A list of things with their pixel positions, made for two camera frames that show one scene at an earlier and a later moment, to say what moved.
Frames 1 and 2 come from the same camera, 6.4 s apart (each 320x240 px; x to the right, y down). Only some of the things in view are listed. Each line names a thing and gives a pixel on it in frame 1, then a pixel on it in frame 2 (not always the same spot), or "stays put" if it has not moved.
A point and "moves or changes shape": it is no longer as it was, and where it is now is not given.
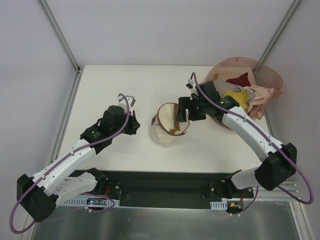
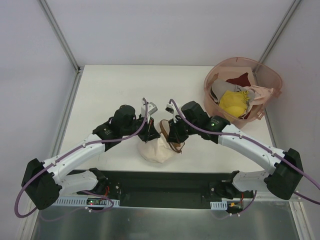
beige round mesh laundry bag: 165,127 moves or changes shape
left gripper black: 133,122 -> 146,127
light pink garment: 261,94 stays put
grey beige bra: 222,86 stays put
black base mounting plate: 166,190 stays put
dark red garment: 243,80 stays put
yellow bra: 242,97 stays put
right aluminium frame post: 293,6 stays put
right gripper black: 189,109 -> 178,128
